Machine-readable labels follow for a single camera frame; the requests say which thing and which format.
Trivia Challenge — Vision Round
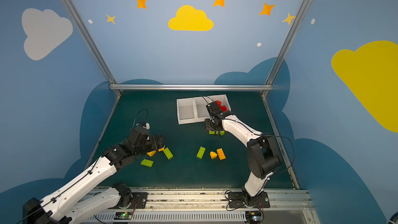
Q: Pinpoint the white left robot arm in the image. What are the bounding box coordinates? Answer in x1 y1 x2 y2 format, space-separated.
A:
21 122 166 224

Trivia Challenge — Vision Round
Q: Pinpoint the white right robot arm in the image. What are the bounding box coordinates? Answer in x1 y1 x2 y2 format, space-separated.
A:
205 102 282 200

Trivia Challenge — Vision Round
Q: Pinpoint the white middle bin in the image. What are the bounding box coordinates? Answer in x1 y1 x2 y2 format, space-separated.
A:
193 96 212 122

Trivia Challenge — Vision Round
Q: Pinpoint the green flat lego brick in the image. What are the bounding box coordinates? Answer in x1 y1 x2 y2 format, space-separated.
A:
141 159 154 168

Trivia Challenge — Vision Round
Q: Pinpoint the white left bin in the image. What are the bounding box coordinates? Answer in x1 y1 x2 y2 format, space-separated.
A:
176 98 196 125

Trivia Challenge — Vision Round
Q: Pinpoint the yellow flat lego brick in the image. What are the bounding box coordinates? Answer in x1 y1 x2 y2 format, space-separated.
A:
217 148 226 160

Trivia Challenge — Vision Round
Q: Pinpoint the left controller board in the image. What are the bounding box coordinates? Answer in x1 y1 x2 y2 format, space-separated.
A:
114 212 134 221

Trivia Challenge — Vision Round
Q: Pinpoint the controller board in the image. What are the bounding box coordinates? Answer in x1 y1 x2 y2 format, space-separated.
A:
245 211 263 224
114 212 134 221

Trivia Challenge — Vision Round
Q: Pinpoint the right controller board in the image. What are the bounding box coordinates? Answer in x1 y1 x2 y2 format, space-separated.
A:
245 211 263 224

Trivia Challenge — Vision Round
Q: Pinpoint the aluminium back rail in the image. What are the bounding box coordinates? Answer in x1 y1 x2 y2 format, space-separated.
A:
110 84 273 91

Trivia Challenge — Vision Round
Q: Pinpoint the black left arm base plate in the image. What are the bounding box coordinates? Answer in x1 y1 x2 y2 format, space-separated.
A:
113 192 148 209

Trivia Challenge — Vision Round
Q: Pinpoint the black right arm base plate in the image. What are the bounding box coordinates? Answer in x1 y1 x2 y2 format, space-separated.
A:
224 191 271 209

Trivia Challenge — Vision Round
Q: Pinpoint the aluminium front rail base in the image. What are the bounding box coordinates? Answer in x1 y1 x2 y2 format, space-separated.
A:
81 187 320 224

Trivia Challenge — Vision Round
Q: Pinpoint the aluminium left corner post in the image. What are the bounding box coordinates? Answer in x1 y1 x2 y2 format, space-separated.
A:
61 0 117 86

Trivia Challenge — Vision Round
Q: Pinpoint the aluminium corner post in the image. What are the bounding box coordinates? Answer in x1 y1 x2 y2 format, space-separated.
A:
61 0 117 86
261 0 313 100

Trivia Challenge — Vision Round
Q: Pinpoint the aluminium right corner post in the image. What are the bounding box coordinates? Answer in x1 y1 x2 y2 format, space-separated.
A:
261 0 313 100

